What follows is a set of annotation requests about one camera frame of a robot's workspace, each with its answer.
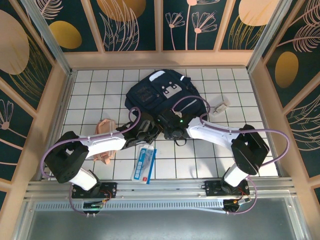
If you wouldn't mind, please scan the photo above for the grey metal shelf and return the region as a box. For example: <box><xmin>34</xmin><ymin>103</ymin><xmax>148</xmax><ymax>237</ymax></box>
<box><xmin>13</xmin><ymin>197</ymin><xmax>310</xmax><ymax>240</ymax></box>

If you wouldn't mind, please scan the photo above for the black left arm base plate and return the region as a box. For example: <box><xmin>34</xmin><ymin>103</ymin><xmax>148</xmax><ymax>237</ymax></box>
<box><xmin>71</xmin><ymin>182</ymin><xmax>118</xmax><ymax>200</ymax></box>

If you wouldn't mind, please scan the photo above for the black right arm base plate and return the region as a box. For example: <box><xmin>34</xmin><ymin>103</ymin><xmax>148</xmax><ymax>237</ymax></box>
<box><xmin>204</xmin><ymin>180</ymin><xmax>251</xmax><ymax>198</ymax></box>

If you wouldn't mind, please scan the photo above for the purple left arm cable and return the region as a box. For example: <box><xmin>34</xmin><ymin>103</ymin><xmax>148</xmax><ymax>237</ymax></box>
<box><xmin>41</xmin><ymin>106</ymin><xmax>143</xmax><ymax>217</ymax></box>

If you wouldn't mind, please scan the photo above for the aluminium table side rail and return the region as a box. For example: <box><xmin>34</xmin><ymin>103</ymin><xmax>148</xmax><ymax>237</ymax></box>
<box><xmin>247</xmin><ymin>69</ymin><xmax>287</xmax><ymax>178</ymax></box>
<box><xmin>39</xmin><ymin>69</ymin><xmax>77</xmax><ymax>182</ymax></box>

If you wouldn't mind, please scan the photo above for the aluminium mounting rail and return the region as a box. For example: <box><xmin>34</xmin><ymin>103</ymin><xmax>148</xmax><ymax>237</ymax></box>
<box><xmin>24</xmin><ymin>177</ymin><xmax>295</xmax><ymax>201</ymax></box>

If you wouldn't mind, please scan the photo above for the slotted grey cable duct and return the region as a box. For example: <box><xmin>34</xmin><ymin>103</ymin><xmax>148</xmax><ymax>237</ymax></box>
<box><xmin>34</xmin><ymin>200</ymin><xmax>226</xmax><ymax>211</ymax></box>

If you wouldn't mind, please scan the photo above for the blue white stationery set pack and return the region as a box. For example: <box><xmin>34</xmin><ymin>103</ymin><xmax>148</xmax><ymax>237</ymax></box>
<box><xmin>130</xmin><ymin>143</ymin><xmax>158</xmax><ymax>185</ymax></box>

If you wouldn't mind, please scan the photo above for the aluminium frame post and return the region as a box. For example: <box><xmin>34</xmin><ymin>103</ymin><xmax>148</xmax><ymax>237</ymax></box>
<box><xmin>246</xmin><ymin>0</ymin><xmax>294</xmax><ymax>75</ymax></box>
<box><xmin>21</xmin><ymin>0</ymin><xmax>76</xmax><ymax>78</ymax></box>

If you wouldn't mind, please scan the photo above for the navy blue student backpack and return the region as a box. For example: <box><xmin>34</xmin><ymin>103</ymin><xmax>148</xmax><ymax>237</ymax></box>
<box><xmin>124</xmin><ymin>69</ymin><xmax>208</xmax><ymax>147</ymax></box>

